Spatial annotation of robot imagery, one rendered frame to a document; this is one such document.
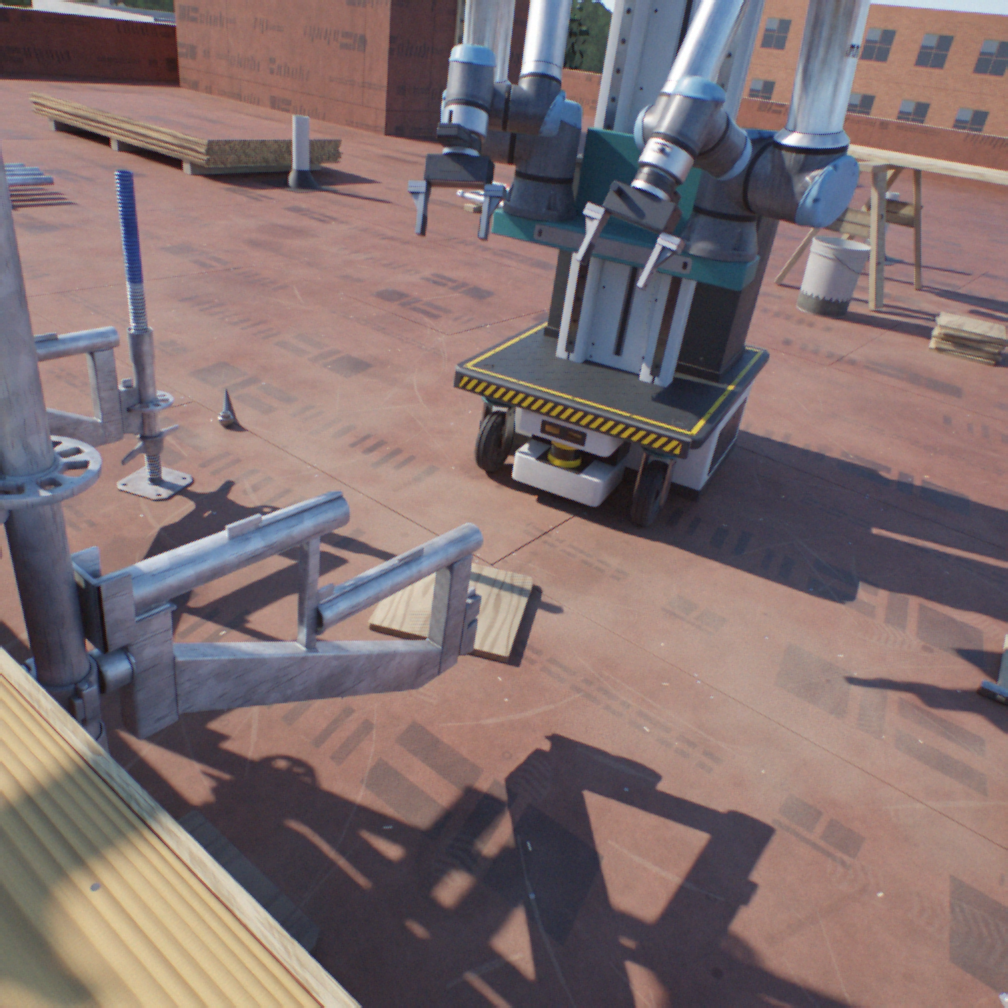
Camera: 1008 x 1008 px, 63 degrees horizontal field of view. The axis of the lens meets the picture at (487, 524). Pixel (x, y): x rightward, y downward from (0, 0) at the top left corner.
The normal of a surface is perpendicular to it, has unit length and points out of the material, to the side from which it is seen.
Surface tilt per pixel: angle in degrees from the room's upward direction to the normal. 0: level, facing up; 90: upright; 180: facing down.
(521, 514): 0
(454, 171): 67
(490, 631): 0
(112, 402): 90
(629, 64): 90
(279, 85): 90
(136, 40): 90
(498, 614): 0
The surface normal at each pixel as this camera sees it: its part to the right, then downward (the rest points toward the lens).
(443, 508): 0.11, -0.85
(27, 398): 0.81, 0.38
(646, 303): -0.47, 0.40
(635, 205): -0.47, 0.00
